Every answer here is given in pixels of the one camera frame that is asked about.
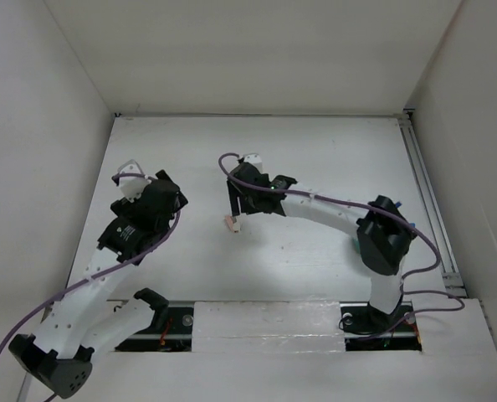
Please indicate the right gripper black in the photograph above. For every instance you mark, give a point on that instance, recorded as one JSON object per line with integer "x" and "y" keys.
{"x": 246, "y": 208}

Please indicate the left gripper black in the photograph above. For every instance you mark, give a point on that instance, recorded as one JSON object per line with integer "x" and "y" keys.
{"x": 125, "y": 207}

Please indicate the pink eraser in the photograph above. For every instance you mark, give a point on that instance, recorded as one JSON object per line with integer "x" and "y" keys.
{"x": 233, "y": 223}

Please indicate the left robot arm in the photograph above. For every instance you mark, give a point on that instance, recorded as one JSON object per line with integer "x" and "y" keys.
{"x": 62, "y": 351}

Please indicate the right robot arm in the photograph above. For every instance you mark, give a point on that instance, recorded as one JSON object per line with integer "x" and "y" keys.
{"x": 381, "y": 241}

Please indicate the teal round container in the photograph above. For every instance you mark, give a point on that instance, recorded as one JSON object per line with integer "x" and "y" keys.
{"x": 356, "y": 245}

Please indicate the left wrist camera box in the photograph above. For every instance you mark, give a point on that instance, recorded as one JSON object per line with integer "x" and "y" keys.
{"x": 131, "y": 180}

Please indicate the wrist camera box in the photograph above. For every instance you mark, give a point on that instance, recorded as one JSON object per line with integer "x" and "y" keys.
{"x": 131, "y": 180}
{"x": 254, "y": 159}

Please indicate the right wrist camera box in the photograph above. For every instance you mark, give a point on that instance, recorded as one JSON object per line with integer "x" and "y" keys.
{"x": 254, "y": 159}

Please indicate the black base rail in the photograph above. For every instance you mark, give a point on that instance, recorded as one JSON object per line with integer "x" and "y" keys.
{"x": 173, "y": 333}

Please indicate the aluminium side rail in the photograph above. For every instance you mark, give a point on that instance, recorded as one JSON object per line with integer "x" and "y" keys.
{"x": 448, "y": 266}

